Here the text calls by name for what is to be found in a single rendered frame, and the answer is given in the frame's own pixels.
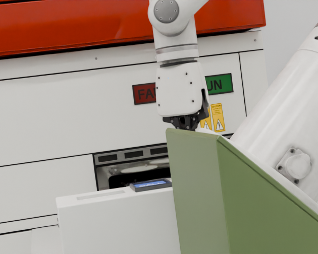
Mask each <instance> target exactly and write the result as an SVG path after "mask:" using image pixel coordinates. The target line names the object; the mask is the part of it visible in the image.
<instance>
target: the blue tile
mask: <svg viewBox="0 0 318 254"><path fill-rule="evenodd" d="M162 183H166V182H164V181H156V182H150V183H143V184H137V185H135V186H136V187H143V186H149V185H156V184H162Z"/></svg>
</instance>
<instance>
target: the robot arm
mask: <svg viewBox="0 0 318 254"><path fill-rule="evenodd" d="M208 1H209V0H149V7H148V18H149V21H150V23H151V24H152V28H153V36H154V44H155V52H156V54H155V59H156V60H157V62H162V63H163V64H162V65H160V68H157V69H156V80H155V90H156V105H157V111H158V114H159V115H160V116H162V117H163V122H167V123H171V124H172V125H173V126H174V127H175V128H176V129H180V130H187V131H195V129H197V127H198V124H199V122H200V121H201V120H203V119H206V118H208V117H209V112H208V109H209V97H208V91H207V86H206V81H205V77H204V73H203V70H202V67H201V64H200V63H199V62H197V60H194V58H198V57H199V52H198V44H197V36H196V28H195V19H194V14H195V13H196V12H197V11H198V10H199V9H200V8H201V7H202V6H203V5H204V4H205V3H207V2H208ZM198 113H199V114H198ZM198 132H202V133H209V134H216V135H220V134H218V133H216V132H213V131H211V130H208V129H206V128H200V129H199V130H198ZM221 136H222V135H221ZM222 137H223V136H222ZM223 138H224V139H226V140H227V141H228V142H229V143H231V144H232V145H233V146H234V147H236V148H237V149H238V150H239V151H240V152H242V153H243V154H244V155H245V156H247V157H248V158H249V159H250V160H252V161H253V162H254V163H255V164H257V165H258V166H259V167H260V168H261V169H263V170H264V171H265V172H266V173H268V174H269V175H270V176H271V177H273V178H274V179H275V180H276V181H278V182H279V183H280V184H281V185H282V186H284V187H285V188H286V189H287V190H289V191H290V192H291V193H292V194H294V195H295V196H296V197H298V198H299V199H300V200H301V201H303V202H304V203H305V204H306V205H307V206H309V207H310V208H311V209H312V210H314V211H315V212H316V213H317V214H318V204H317V201H318V23H317V24H316V26H315V27H314V28H313V29H312V31H311V32H310V33H309V35H308V36H307V37H306V39H305V40H304V41H303V43H302V44H301V45H300V47H299V48H298V49H297V51H296V52H295V53H294V55H293V56H292V57H291V59H290V60H289V61H288V62H287V64H286V65H285V66H284V68H283V69H282V70H281V72H280V73H279V74H278V76H277V77H276V78H275V80H274V81H273V82H272V84H271V85H270V86H269V88H268V89H267V90H266V92H265V93H264V94H263V96H262V97H261V98H260V100H259V101H258V103H257V104H256V105H255V106H254V108H253V109H252V110H251V112H250V113H249V114H248V116H247V117H246V118H245V120H244V121H243V122H242V124H241V125H240V126H239V128H237V130H236V131H235V132H234V134H233V135H232V136H231V138H230V139H227V138H225V137H223Z"/></svg>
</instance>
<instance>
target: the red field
mask: <svg viewBox="0 0 318 254"><path fill-rule="evenodd" d="M134 92H135V100H136V103H141V102H149V101H156V90H155V84H151V85H143V86H134Z"/></svg>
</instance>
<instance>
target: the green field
mask: <svg viewBox="0 0 318 254"><path fill-rule="evenodd" d="M205 81H206V86H207V91H208V94H211V93H219V92H227V91H232V85H231V77H230V75H224V76H216V77H208V78H205Z"/></svg>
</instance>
